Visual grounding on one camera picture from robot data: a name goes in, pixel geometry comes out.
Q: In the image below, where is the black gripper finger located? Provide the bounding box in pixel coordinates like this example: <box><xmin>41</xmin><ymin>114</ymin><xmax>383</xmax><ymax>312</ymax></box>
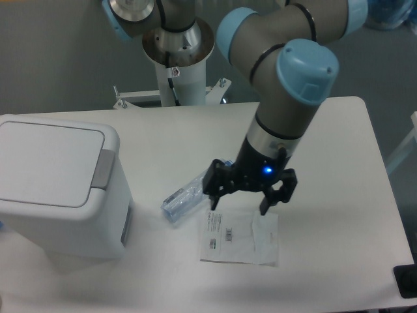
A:
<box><xmin>259</xmin><ymin>168</ymin><xmax>297</xmax><ymax>216</ymax></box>
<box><xmin>203</xmin><ymin>159</ymin><xmax>241</xmax><ymax>211</ymax></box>

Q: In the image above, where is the clear plastic water bottle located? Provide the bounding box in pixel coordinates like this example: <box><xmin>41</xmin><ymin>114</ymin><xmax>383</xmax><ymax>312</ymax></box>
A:
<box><xmin>161</xmin><ymin>156</ymin><xmax>235</xmax><ymax>227</ymax></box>

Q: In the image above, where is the white frame at right edge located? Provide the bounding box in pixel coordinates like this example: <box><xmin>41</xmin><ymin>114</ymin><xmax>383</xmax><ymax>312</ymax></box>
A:
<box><xmin>386</xmin><ymin>112</ymin><xmax>416</xmax><ymax>175</ymax></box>

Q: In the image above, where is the blue plastic bag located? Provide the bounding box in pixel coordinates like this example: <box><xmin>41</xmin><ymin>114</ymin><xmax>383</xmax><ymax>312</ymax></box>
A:
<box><xmin>365</xmin><ymin>0</ymin><xmax>416</xmax><ymax>31</ymax></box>

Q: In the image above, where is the white trash can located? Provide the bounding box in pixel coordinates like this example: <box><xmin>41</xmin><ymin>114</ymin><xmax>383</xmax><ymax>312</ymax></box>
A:
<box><xmin>1</xmin><ymin>115</ymin><xmax>132</xmax><ymax>258</ymax></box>

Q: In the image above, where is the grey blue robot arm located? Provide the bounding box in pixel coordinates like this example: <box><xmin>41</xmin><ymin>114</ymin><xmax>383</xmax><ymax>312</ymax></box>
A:
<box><xmin>102</xmin><ymin>1</ymin><xmax>368</xmax><ymax>214</ymax></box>

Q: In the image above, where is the black device at table edge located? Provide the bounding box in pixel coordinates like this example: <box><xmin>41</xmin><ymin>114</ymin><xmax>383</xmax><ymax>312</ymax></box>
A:
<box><xmin>393</xmin><ymin>264</ymin><xmax>416</xmax><ymax>299</ymax></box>

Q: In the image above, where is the black cable on pedestal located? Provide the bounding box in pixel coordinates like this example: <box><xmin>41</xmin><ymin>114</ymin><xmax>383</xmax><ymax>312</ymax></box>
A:
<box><xmin>164</xmin><ymin>51</ymin><xmax>181</xmax><ymax>107</ymax></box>

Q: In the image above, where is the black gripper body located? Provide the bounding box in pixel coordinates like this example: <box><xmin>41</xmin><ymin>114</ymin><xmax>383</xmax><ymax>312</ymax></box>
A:
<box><xmin>231</xmin><ymin>138</ymin><xmax>287</xmax><ymax>192</ymax></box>

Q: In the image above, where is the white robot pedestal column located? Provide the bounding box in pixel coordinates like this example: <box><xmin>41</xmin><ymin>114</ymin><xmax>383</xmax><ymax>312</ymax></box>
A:
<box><xmin>142</xmin><ymin>17</ymin><xmax>214</xmax><ymax>107</ymax></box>

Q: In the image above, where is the white plastic package bag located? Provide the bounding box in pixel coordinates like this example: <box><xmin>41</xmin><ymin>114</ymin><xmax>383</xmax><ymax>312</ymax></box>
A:
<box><xmin>200</xmin><ymin>210</ymin><xmax>279</xmax><ymax>267</ymax></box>

